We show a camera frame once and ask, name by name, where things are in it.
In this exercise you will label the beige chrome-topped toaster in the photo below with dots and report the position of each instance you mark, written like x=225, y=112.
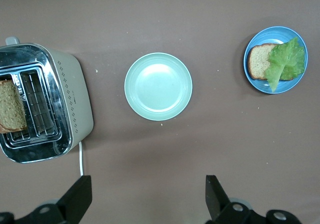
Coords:
x=77, y=99

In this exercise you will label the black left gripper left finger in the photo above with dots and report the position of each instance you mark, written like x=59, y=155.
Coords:
x=77, y=199

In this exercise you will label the pale green plate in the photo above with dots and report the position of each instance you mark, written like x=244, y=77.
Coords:
x=157, y=86

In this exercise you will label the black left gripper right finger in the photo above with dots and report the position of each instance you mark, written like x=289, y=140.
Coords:
x=215, y=199

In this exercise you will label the brown bread slice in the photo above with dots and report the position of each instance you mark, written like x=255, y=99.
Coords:
x=11, y=106
x=258, y=61

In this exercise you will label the green lettuce leaf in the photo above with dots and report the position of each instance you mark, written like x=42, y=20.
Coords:
x=287, y=59

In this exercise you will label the blue plate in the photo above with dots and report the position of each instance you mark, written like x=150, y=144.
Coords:
x=262, y=34

